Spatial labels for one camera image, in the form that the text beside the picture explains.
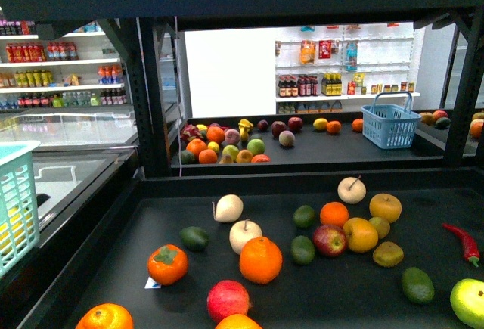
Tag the light teal shopping basket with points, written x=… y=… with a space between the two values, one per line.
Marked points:
x=18 y=189

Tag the yellow lemon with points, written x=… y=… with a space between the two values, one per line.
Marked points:
x=13 y=230

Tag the pile of fruit behind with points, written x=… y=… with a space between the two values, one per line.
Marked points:
x=213 y=143

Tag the white pear lying sideways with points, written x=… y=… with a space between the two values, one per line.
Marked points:
x=228 y=209

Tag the white pear with stem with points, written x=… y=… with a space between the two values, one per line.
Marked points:
x=241 y=232

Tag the green lime upper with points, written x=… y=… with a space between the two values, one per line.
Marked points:
x=304 y=217

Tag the green lime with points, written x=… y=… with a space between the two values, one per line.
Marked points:
x=302 y=250
x=304 y=217

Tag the dark green avocado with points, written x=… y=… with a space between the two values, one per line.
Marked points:
x=194 y=238

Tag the round orange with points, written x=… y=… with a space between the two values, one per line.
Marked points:
x=334 y=213

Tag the large bumpy orange centre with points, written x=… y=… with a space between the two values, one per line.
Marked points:
x=260 y=260

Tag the black fruit tray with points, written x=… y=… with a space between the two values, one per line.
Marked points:
x=217 y=252

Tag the white pear back right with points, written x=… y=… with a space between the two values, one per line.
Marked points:
x=351 y=190

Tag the green lime lower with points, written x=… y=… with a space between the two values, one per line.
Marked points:
x=302 y=250

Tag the red apple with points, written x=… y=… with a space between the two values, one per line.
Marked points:
x=329 y=240

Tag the orange persimmon with leaf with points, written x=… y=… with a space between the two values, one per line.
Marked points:
x=167 y=265

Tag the yellow orange apple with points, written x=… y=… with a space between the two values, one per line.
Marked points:
x=361 y=235

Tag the small blue basket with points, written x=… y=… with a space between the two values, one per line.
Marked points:
x=390 y=126

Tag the red pomegranate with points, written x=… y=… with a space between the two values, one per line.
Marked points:
x=227 y=298

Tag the yellow apple back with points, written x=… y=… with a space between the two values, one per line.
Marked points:
x=386 y=206

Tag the glass top freezer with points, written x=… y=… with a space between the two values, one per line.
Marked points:
x=86 y=155

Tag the small yellow green fruit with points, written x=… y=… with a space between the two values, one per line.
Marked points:
x=381 y=225

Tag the small white blue tag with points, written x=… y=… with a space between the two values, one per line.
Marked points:
x=152 y=284

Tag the bumpy orange front right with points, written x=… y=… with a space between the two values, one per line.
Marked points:
x=238 y=321

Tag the brownish yellow pear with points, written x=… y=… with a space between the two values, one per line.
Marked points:
x=388 y=254

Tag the bumpy orange front left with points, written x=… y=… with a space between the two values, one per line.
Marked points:
x=106 y=315

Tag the green avocado right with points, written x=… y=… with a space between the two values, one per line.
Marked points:
x=417 y=286

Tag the red chili pepper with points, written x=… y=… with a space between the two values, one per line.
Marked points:
x=470 y=248

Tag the green yellow apple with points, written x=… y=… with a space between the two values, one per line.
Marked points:
x=467 y=302

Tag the black metal shelf post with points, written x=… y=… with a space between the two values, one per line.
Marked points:
x=153 y=131

